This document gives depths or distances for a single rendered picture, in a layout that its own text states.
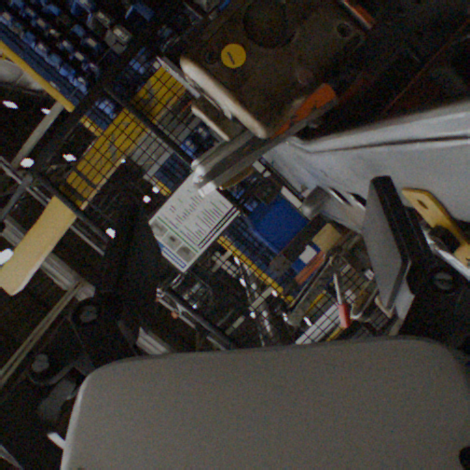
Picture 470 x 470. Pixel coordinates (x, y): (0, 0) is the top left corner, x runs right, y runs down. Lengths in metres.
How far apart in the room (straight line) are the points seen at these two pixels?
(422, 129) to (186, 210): 1.11
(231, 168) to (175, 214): 1.00
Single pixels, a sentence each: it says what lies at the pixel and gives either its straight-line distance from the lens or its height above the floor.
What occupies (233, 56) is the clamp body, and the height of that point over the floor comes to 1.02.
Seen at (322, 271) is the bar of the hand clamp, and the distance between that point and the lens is 0.73.
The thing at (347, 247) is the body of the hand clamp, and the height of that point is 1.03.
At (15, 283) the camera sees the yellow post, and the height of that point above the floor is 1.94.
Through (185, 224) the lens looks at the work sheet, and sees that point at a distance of 1.26.
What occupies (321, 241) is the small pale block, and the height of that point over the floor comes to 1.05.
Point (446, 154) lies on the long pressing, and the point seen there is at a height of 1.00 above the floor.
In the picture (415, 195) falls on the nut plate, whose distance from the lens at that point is 0.26.
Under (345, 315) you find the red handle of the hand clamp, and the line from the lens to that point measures 0.78.
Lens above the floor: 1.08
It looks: 7 degrees up
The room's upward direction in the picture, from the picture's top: 137 degrees counter-clockwise
